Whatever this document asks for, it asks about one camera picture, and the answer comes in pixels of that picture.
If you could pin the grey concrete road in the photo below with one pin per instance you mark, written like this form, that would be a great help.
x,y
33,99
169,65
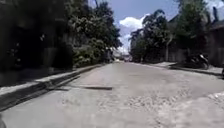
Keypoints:
x,y
133,90

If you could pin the row of trees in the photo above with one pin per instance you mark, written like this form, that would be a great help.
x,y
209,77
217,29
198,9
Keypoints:
x,y
90,36

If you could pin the group of trees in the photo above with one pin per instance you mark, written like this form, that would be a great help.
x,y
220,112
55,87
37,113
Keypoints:
x,y
156,36

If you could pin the raised concrete kerb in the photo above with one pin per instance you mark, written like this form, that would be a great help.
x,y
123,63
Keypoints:
x,y
36,85

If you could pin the parked motorcycle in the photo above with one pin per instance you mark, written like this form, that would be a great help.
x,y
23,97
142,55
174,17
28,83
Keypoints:
x,y
196,62

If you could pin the concrete sidewalk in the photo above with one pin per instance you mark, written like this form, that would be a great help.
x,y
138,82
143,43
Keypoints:
x,y
200,69

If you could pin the dark building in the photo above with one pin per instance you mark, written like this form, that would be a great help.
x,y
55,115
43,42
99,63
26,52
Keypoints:
x,y
203,40

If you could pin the dark wall with fence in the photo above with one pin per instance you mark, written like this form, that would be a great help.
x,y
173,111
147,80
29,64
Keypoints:
x,y
30,36

